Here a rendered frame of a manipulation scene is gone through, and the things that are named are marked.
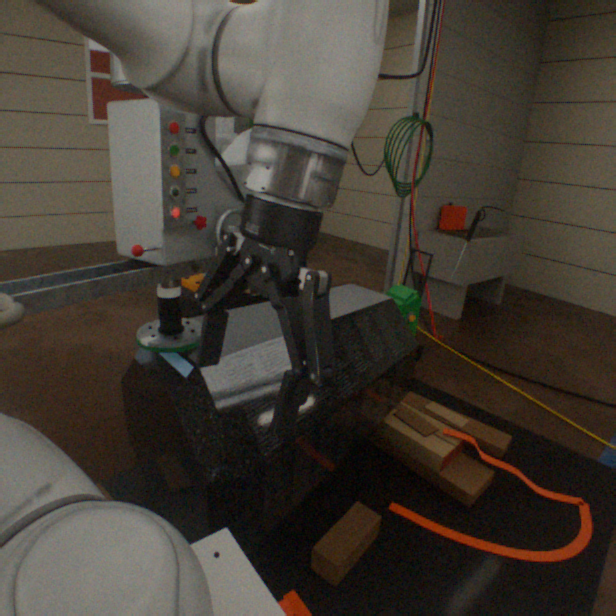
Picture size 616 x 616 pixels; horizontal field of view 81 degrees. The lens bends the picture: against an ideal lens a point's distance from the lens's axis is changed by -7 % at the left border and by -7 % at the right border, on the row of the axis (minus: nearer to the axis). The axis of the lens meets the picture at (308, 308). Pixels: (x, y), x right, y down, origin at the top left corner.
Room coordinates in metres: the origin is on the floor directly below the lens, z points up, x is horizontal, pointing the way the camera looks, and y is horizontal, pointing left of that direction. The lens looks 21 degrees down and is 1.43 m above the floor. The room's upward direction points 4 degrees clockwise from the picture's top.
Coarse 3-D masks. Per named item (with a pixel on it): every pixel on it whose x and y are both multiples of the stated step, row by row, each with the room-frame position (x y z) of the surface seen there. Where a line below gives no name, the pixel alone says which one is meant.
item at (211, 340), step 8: (208, 312) 0.41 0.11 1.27; (216, 312) 0.42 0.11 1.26; (224, 312) 0.42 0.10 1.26; (208, 320) 0.40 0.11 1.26; (216, 320) 0.41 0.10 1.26; (224, 320) 0.42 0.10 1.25; (208, 328) 0.41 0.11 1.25; (216, 328) 0.41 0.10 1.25; (224, 328) 0.42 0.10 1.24; (200, 336) 0.41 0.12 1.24; (208, 336) 0.41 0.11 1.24; (216, 336) 0.41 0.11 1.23; (224, 336) 0.42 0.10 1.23; (200, 344) 0.40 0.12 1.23; (208, 344) 0.41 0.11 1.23; (216, 344) 0.42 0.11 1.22; (200, 352) 0.40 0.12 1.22; (208, 352) 0.41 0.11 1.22; (216, 352) 0.42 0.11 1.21; (200, 360) 0.40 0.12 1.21; (208, 360) 0.41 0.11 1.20; (216, 360) 0.42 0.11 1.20
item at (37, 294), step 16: (64, 272) 0.89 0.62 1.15; (80, 272) 0.93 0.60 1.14; (96, 272) 0.97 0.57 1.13; (112, 272) 1.01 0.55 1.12; (128, 272) 0.94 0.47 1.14; (144, 272) 0.98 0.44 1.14; (160, 272) 1.02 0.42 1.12; (176, 272) 1.07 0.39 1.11; (192, 272) 1.12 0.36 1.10; (0, 288) 0.76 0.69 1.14; (16, 288) 0.79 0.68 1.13; (32, 288) 0.82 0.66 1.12; (48, 288) 0.76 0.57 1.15; (64, 288) 0.79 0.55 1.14; (80, 288) 0.82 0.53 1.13; (96, 288) 0.86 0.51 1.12; (112, 288) 0.89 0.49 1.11; (128, 288) 0.93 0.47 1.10; (32, 304) 0.73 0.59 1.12; (48, 304) 0.75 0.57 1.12; (64, 304) 0.78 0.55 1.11
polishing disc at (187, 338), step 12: (144, 324) 1.14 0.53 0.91; (156, 324) 1.15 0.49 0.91; (192, 324) 1.17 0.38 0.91; (144, 336) 1.06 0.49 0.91; (156, 336) 1.06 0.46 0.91; (168, 336) 1.07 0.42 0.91; (180, 336) 1.08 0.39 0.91; (192, 336) 1.08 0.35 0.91; (144, 348) 1.02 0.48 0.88; (156, 348) 1.01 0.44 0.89; (168, 348) 1.01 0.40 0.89; (180, 348) 1.03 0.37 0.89; (192, 348) 1.05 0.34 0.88
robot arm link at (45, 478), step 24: (0, 432) 0.25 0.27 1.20; (24, 432) 0.29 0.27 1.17; (0, 456) 0.24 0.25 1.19; (24, 456) 0.25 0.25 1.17; (48, 456) 0.28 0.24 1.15; (0, 480) 0.22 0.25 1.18; (24, 480) 0.24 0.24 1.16; (48, 480) 0.25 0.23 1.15; (72, 480) 0.27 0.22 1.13; (0, 504) 0.21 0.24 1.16; (24, 504) 0.23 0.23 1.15; (48, 504) 0.23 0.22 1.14; (0, 528) 0.20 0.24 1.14
